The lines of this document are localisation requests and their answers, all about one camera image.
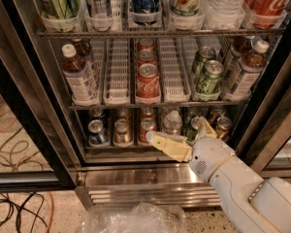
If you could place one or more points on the iced tea bottle right rear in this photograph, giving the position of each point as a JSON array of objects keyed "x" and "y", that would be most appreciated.
[{"x": 239, "y": 46}]

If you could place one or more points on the steel fridge base grille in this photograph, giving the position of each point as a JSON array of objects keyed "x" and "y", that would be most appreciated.
[{"x": 159, "y": 184}]

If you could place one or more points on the iced tea bottle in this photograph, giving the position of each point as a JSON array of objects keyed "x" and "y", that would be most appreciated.
[
  {"x": 239, "y": 46},
  {"x": 84, "y": 49},
  {"x": 79, "y": 76},
  {"x": 248, "y": 69}
]

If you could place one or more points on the iced tea bottle left rear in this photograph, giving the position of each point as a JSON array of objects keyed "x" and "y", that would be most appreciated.
[{"x": 84, "y": 49}]

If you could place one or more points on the gold soda can rear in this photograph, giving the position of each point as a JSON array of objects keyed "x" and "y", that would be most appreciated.
[{"x": 214, "y": 113}]

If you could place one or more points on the gold soda can front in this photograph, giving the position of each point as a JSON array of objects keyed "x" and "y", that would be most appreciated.
[{"x": 223, "y": 127}]

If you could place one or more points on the red coca-cola can middle front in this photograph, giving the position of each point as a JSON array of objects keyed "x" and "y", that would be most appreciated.
[{"x": 148, "y": 81}]

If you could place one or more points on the clear water bottle bottom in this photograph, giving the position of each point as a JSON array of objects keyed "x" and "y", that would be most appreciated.
[{"x": 172, "y": 123}]

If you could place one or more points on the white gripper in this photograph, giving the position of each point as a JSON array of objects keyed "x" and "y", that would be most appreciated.
[{"x": 210, "y": 156}]

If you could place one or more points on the red coke can bottom rear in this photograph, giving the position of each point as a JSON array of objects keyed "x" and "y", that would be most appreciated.
[{"x": 147, "y": 112}]

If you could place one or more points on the red coke can bottom front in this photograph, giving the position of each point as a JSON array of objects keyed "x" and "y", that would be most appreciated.
[{"x": 146, "y": 125}]

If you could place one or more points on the empty white tray right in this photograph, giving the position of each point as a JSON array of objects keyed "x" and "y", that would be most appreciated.
[{"x": 173, "y": 75}]

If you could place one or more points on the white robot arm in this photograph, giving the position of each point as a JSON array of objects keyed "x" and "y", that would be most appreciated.
[{"x": 253, "y": 204}]

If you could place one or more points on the green can middle front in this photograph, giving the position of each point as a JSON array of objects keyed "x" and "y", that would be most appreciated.
[{"x": 209, "y": 77}]

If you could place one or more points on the red coke can middle rear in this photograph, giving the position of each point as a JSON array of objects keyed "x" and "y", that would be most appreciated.
[{"x": 146, "y": 44}]

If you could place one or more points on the blue pepsi can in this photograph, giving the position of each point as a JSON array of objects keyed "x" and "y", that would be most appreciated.
[
  {"x": 98, "y": 114},
  {"x": 98, "y": 134}
]

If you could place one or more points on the brown soda can rear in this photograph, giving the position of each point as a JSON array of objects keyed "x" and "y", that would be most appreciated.
[{"x": 123, "y": 113}]

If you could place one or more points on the glass fridge door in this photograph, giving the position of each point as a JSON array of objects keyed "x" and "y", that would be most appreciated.
[
  {"x": 270, "y": 154},
  {"x": 58, "y": 178}
]

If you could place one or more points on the iced tea bottle right front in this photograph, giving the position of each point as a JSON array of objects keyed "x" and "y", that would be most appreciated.
[{"x": 248, "y": 69}]

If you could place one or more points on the clear plastic bin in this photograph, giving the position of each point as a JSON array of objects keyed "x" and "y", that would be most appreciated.
[{"x": 141, "y": 218}]

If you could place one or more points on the green soda can bottom front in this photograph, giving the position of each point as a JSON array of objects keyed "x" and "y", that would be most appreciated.
[{"x": 192, "y": 129}]

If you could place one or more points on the silver bottle top shelf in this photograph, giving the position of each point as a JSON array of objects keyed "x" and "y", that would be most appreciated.
[{"x": 99, "y": 8}]

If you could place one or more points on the blue pepsi can rear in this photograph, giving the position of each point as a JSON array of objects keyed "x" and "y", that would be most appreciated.
[{"x": 98, "y": 114}]

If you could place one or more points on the right glass fridge door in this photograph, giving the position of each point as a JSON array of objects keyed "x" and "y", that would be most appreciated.
[{"x": 270, "y": 154}]

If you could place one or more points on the blue pepsi can front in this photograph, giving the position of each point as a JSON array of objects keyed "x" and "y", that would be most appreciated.
[{"x": 98, "y": 134}]

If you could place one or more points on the green soda can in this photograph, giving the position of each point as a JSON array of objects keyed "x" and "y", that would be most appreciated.
[
  {"x": 192, "y": 129},
  {"x": 190, "y": 113}
]

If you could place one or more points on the gold soda can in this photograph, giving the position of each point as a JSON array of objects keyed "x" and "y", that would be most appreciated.
[
  {"x": 214, "y": 113},
  {"x": 223, "y": 127}
]

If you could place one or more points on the green soda can bottom rear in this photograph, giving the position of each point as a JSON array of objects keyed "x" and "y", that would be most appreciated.
[{"x": 190, "y": 113}]

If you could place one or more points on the red coke can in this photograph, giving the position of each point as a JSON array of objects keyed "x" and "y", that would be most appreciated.
[
  {"x": 147, "y": 112},
  {"x": 146, "y": 44},
  {"x": 146, "y": 125},
  {"x": 146, "y": 57}
]

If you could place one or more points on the green can middle rear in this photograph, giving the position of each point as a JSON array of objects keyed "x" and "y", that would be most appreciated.
[{"x": 202, "y": 56}]

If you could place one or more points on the iced tea bottle left front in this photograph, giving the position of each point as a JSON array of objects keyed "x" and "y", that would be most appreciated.
[{"x": 79, "y": 76}]

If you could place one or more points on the left glass fridge door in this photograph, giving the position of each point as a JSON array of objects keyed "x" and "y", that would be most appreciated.
[{"x": 58, "y": 178}]

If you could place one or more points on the red coca-cola bottle top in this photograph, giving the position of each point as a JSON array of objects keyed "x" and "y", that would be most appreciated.
[{"x": 265, "y": 13}]

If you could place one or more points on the blue pepsi bottle top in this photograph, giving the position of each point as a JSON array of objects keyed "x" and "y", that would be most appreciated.
[{"x": 145, "y": 12}]

